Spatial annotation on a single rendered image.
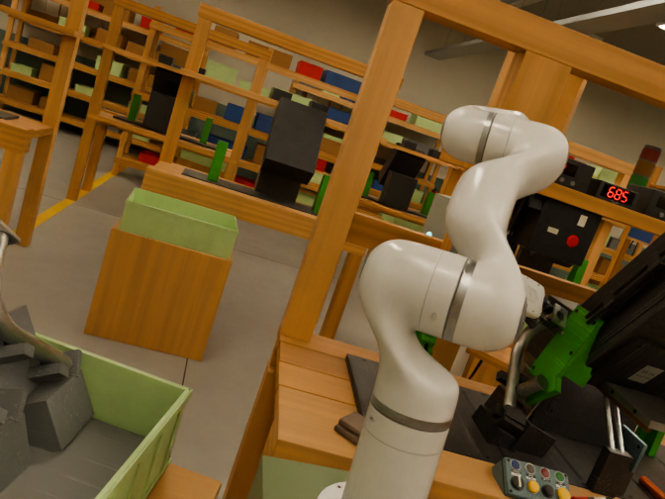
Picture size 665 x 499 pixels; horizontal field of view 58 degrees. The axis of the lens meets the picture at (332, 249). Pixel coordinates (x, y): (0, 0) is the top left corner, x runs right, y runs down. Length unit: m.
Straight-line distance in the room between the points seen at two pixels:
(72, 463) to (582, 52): 1.55
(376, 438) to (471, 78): 11.38
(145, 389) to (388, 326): 0.52
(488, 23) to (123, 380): 1.26
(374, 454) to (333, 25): 10.80
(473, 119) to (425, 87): 10.68
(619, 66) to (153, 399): 1.46
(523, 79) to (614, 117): 11.76
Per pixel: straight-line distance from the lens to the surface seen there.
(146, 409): 1.19
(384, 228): 1.79
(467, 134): 1.11
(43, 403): 1.10
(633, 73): 1.91
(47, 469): 1.09
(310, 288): 1.72
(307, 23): 11.40
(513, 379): 1.62
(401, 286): 0.81
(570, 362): 1.54
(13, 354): 1.06
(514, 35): 1.77
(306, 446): 1.22
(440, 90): 11.89
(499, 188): 0.98
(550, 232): 1.73
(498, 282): 0.82
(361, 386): 1.56
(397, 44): 1.68
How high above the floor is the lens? 1.49
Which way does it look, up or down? 11 degrees down
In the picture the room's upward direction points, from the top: 19 degrees clockwise
